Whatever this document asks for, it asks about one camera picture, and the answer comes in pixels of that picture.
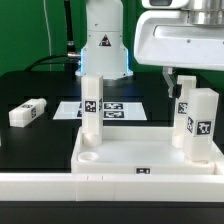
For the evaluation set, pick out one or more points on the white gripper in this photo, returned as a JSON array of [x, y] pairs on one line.
[[165, 38]]

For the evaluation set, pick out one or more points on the white desk top tray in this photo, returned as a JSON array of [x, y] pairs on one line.
[[135, 150]]

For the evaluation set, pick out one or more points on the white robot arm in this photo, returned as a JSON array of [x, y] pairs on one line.
[[104, 52]]

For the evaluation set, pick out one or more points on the marker tag sheet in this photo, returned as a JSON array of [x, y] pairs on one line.
[[112, 111]]

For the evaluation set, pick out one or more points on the white L-shaped fence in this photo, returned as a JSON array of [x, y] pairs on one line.
[[115, 187]]

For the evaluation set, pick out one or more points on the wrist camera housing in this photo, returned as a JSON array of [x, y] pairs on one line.
[[164, 4]]

